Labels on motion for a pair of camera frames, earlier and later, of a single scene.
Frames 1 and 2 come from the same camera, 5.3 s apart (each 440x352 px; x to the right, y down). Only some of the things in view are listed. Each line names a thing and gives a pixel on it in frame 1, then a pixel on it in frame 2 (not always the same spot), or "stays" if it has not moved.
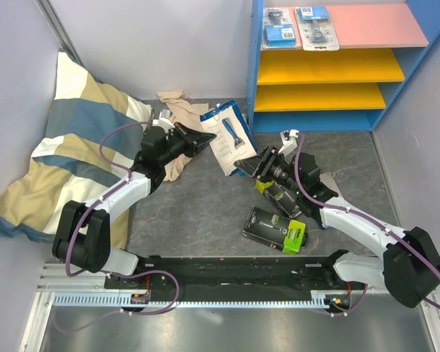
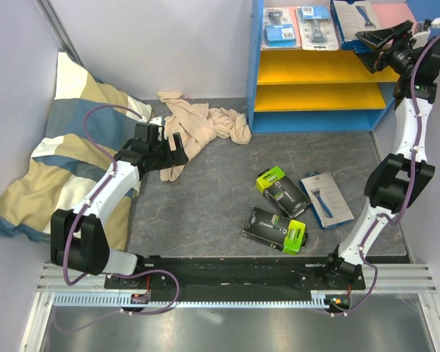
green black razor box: [278, 194] stays
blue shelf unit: [348, 89] stays
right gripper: [259, 166] -> [397, 34]
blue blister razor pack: [279, 28] stays
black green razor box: [275, 230] stays
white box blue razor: [233, 141] -> [350, 17]
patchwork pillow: [92, 138] stays
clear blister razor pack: [316, 30] stays
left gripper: [192, 139] -> [174, 158]
